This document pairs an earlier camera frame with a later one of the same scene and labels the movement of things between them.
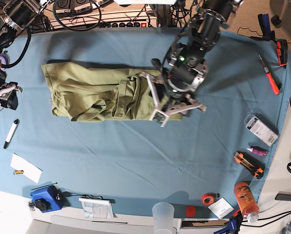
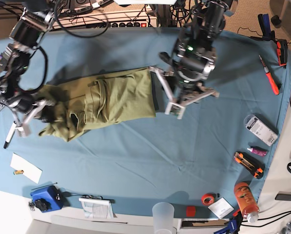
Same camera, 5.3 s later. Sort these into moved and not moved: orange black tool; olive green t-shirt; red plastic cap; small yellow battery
Moved: olive green t-shirt
Not moved: orange black tool; red plastic cap; small yellow battery
